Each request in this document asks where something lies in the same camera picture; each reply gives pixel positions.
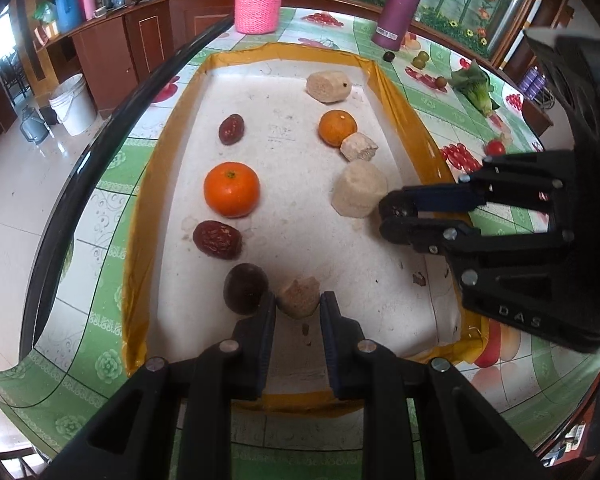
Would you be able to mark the purple cans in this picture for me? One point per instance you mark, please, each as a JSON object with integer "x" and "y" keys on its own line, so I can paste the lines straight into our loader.
{"x": 531, "y": 82}

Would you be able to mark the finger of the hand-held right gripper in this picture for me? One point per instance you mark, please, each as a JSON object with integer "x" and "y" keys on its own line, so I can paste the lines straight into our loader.
{"x": 440, "y": 197}
{"x": 415, "y": 235}

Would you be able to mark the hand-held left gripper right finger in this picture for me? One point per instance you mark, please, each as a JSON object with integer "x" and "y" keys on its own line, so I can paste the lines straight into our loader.
{"x": 330, "y": 340}

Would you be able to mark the white plastic bucket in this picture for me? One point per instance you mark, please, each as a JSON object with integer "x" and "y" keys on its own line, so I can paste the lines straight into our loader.
{"x": 74, "y": 105}

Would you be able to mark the blue plastic jug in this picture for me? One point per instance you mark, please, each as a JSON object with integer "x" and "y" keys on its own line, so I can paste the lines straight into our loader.
{"x": 69, "y": 10}

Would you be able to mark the purple thermos bottle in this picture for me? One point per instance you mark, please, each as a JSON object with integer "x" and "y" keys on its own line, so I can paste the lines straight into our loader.
{"x": 400, "y": 5}

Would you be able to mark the pink bottle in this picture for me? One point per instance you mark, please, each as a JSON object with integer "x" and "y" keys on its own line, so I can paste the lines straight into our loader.
{"x": 89, "y": 2}

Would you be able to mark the grey plastic jug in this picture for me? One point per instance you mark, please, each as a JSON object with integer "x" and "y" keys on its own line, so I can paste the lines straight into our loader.
{"x": 34, "y": 125}

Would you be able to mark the red tomato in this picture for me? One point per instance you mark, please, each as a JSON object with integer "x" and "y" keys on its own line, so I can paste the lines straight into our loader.
{"x": 495, "y": 148}

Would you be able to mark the small dark round fruit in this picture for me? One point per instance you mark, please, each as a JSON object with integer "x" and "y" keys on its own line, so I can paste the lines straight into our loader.
{"x": 389, "y": 56}

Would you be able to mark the dark purple passion fruit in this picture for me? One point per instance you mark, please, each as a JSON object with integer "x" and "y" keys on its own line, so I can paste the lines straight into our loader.
{"x": 245, "y": 287}

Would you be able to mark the mandarin orange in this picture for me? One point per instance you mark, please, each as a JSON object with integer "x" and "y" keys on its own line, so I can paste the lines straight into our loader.
{"x": 231, "y": 189}
{"x": 337, "y": 127}

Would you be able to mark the wooden cabinet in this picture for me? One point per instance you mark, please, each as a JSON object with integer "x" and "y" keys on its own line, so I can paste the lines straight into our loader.
{"x": 105, "y": 55}

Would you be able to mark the large beige chunk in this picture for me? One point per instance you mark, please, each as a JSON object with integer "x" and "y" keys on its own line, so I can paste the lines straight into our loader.
{"x": 358, "y": 195}

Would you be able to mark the green bok choy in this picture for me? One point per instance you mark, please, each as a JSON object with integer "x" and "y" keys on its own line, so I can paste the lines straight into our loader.
{"x": 475, "y": 87}

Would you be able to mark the white foam tray yellow tape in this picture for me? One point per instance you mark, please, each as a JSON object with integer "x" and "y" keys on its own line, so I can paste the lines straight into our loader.
{"x": 290, "y": 185}

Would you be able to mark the small green round fruit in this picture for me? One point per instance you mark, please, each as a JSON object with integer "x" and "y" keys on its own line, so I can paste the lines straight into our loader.
{"x": 419, "y": 63}
{"x": 423, "y": 55}

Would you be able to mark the small brown round fruit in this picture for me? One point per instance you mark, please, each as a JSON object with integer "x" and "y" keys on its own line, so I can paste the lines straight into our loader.
{"x": 440, "y": 82}

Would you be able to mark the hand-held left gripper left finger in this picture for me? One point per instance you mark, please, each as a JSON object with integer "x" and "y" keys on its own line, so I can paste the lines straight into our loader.
{"x": 267, "y": 340}

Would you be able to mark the red date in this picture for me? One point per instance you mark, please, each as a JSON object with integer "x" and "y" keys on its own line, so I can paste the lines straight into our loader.
{"x": 230, "y": 128}
{"x": 216, "y": 238}

